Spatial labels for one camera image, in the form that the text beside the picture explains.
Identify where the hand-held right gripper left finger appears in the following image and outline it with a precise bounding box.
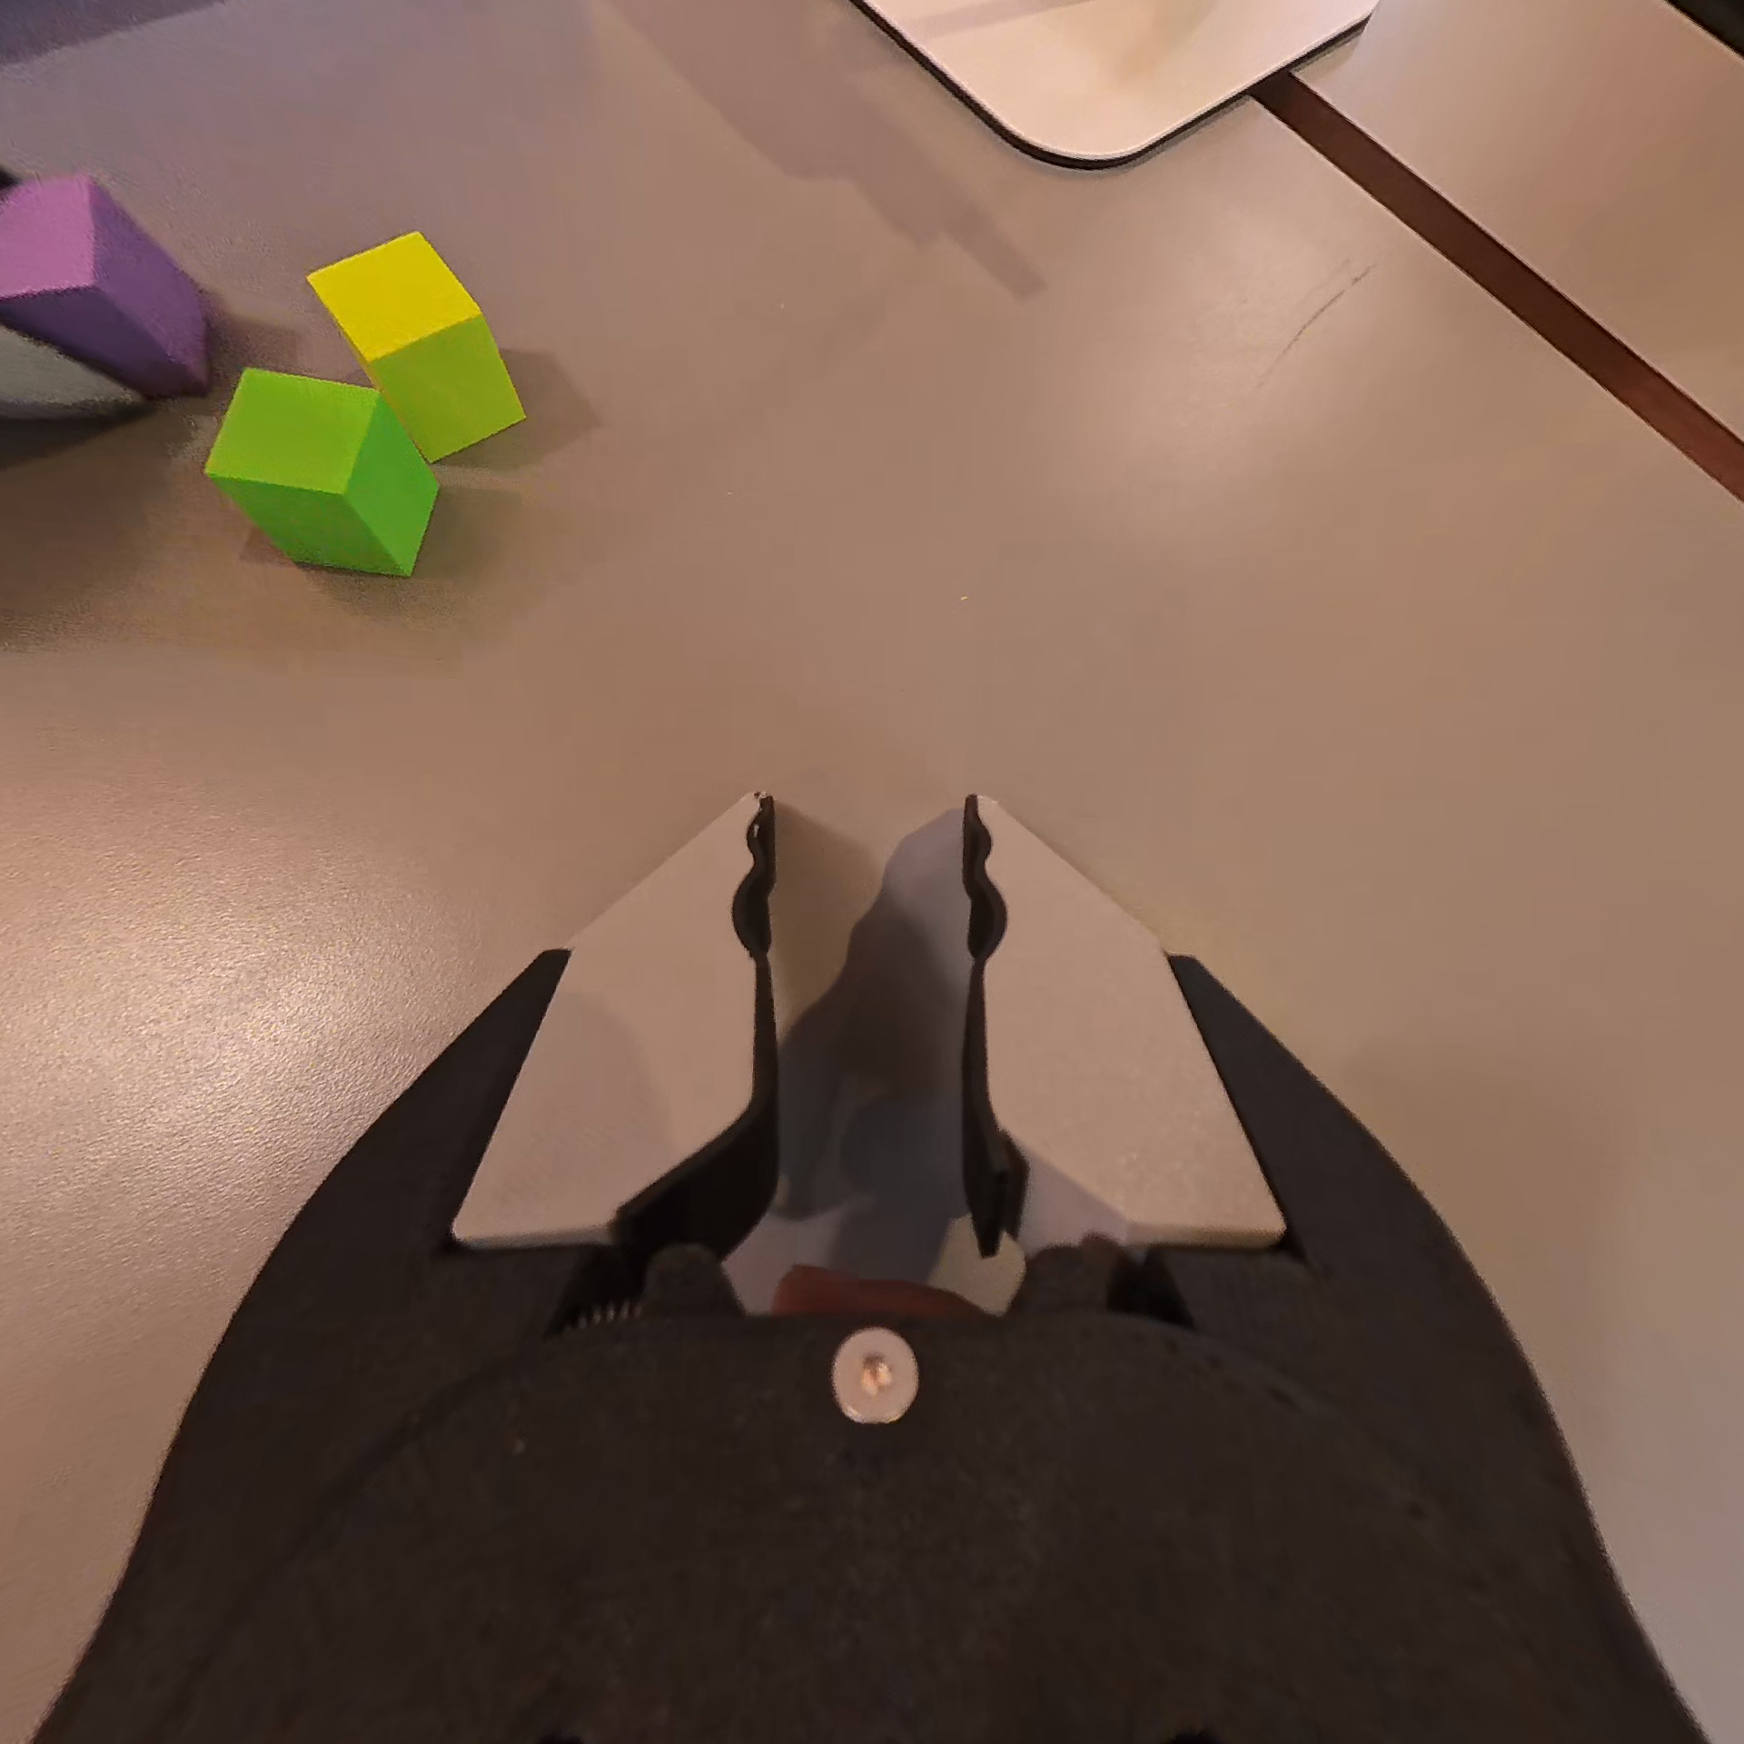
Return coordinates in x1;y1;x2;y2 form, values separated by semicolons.
448;791;784;1263

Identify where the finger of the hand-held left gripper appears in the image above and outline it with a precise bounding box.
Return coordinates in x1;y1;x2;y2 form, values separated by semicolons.
0;327;145;422

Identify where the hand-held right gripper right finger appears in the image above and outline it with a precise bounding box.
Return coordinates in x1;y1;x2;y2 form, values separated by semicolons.
958;793;1291;1263

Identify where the purple foam cube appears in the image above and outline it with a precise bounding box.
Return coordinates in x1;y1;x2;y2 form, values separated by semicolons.
0;175;212;400

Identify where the green foam cube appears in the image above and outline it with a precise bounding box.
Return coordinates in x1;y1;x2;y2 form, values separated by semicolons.
203;367;441;578

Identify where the yellow foam cube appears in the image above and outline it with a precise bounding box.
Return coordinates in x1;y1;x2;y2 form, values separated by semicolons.
304;231;528;466

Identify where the white document stand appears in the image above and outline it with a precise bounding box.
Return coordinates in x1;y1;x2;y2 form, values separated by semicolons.
849;0;1380;169

